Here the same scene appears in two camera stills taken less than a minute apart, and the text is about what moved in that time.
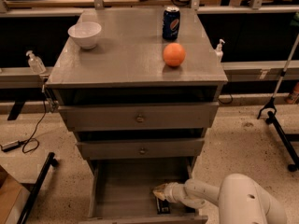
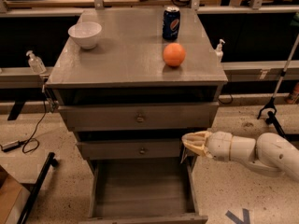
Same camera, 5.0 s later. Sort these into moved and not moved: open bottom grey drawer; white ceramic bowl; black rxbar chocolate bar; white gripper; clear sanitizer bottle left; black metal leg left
Moved: white gripper; black rxbar chocolate bar
Not moved: black metal leg left; clear sanitizer bottle left; open bottom grey drawer; white ceramic bowl
